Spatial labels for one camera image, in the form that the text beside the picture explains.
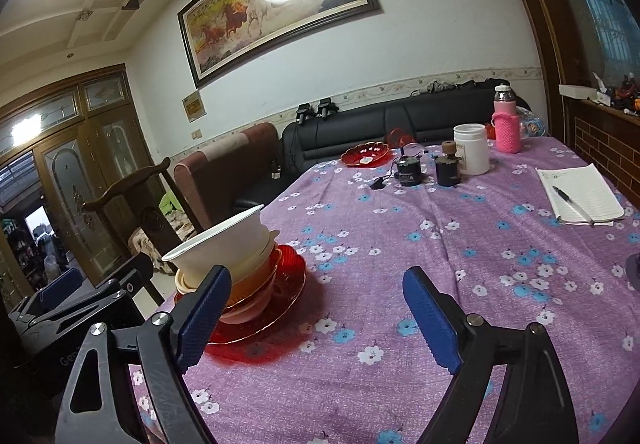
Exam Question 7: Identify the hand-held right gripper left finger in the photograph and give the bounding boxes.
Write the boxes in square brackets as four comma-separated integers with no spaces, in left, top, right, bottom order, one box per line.
[54,265,233,444]

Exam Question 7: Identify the wooden brick-pattern cabinet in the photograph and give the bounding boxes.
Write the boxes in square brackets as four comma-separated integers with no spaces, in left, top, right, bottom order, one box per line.
[557,84,640,210]

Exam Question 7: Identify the deep red glass plate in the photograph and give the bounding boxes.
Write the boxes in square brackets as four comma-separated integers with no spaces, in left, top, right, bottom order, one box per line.
[222,244,307,310]

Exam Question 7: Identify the brown armchair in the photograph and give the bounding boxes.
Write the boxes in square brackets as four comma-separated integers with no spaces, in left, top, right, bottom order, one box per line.
[172,121,281,235]

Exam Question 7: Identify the framed horse painting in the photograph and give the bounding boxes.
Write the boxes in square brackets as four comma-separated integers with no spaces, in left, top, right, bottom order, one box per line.
[176,0,385,90]

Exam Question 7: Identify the black pen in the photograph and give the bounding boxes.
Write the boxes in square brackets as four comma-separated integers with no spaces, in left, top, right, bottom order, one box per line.
[551,185,596,226]

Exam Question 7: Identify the large gold-rimmed red plate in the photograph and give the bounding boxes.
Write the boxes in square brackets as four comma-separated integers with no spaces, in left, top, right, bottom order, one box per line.
[206,269,307,347]

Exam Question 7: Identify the cream ribbed plastic bowl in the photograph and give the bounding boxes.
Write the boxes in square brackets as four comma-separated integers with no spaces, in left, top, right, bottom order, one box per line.
[174,244,277,299]

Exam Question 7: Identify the dark wooden chair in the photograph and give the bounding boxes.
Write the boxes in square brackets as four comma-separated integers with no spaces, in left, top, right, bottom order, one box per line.
[81,156,211,307]

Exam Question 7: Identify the yellow wall sticker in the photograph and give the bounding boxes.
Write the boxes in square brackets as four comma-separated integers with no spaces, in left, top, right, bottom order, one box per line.
[182,91,208,122]

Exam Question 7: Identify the white box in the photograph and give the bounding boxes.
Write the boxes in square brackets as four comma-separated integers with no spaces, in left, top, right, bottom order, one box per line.
[558,83,613,106]

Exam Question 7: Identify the white lined notebook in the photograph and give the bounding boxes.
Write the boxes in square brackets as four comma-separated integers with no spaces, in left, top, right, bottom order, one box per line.
[535,163,626,226]

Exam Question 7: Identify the small red plate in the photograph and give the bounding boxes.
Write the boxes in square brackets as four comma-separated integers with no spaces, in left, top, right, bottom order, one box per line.
[341,141,392,167]

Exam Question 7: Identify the purple floral tablecloth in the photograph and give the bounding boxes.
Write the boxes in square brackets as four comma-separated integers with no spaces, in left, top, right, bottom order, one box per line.
[127,136,640,444]

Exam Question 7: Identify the white plastic jar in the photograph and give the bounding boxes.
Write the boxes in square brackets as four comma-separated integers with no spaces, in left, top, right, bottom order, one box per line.
[453,123,491,176]

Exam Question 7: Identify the red mesh bag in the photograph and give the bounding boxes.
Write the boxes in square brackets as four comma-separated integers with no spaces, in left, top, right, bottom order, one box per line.
[387,126,416,150]

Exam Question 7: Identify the wooden glass-panel door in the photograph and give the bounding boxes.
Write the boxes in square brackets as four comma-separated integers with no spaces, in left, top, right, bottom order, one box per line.
[0,63,173,305]

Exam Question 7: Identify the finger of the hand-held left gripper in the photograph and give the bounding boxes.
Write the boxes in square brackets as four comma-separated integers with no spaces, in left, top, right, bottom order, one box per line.
[97,255,154,297]
[9,268,122,326]

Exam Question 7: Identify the black leather sofa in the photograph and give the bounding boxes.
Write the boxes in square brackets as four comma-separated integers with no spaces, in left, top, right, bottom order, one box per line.
[232,86,531,212]

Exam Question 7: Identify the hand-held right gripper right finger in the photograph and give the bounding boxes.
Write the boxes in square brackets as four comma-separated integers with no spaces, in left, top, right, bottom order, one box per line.
[401,266,580,444]

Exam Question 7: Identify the pink knit-sleeved bottle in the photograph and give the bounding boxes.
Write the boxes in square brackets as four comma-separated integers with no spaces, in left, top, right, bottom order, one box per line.
[491,84,523,155]

